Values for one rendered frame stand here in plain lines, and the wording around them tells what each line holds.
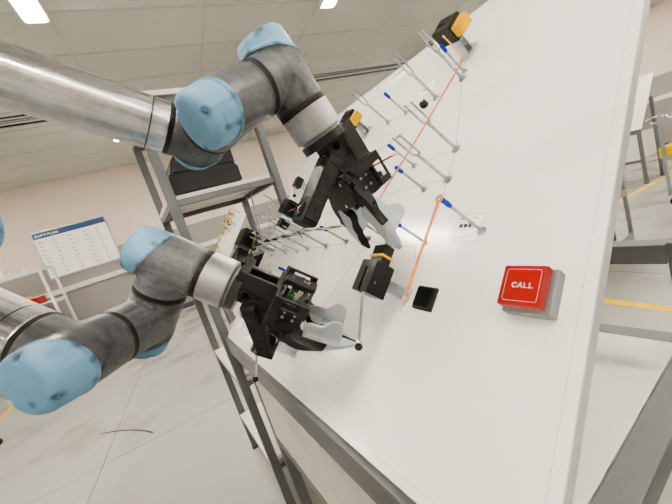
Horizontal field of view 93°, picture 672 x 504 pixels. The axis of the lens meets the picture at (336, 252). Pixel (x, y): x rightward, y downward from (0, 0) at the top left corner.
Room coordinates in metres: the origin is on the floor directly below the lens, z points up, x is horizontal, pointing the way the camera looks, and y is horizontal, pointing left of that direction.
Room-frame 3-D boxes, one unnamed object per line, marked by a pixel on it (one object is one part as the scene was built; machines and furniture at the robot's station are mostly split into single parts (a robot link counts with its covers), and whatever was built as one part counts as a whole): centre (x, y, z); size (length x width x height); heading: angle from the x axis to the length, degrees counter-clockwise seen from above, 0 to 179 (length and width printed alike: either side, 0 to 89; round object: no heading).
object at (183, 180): (1.53, 0.49, 1.56); 0.30 x 0.23 x 0.19; 122
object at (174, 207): (1.64, 0.49, 0.92); 0.61 x 0.50 x 1.85; 30
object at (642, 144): (5.65, -5.17, 0.83); 1.18 x 0.72 x 1.65; 23
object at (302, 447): (0.98, 0.33, 0.60); 0.55 x 0.02 x 0.39; 30
